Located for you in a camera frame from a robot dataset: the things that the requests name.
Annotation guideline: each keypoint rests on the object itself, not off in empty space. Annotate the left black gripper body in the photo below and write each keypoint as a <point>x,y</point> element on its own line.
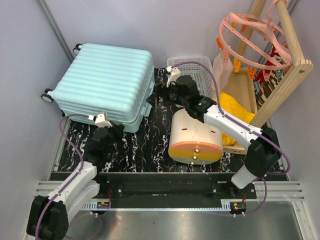
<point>114,135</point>

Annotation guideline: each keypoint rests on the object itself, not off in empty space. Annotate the white round drum box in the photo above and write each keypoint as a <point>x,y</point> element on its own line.
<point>193,142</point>

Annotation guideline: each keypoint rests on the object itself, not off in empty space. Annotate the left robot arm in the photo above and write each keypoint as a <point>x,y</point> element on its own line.
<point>51,215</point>

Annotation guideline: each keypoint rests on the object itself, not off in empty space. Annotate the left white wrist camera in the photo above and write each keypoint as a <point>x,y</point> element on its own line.
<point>100,120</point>

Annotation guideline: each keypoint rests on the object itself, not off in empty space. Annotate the translucent pink plastic bag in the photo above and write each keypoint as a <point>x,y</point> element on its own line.
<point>221,70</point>

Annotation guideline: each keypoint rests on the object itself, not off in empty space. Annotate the white perforated plastic basket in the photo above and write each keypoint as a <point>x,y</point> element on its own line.
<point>199,74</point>

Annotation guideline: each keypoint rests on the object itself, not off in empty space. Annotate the wooden tray base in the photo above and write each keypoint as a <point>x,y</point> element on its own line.
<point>241,87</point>

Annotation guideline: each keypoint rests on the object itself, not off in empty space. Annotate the pink round clip hanger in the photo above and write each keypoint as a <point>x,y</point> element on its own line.
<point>236,24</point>

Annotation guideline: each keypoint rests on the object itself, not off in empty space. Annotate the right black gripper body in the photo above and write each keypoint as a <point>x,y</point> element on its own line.
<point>171,93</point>

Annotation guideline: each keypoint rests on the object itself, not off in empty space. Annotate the yellow cloth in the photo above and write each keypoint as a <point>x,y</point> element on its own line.
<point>230,104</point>

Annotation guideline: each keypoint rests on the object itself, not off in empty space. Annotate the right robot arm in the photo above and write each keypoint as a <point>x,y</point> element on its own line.
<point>261,145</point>

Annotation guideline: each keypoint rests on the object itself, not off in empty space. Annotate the light blue hard-shell suitcase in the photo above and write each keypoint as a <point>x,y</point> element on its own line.
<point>104,79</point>

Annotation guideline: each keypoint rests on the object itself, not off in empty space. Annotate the wooden hanger rack frame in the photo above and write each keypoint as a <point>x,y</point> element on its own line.
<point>298,71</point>

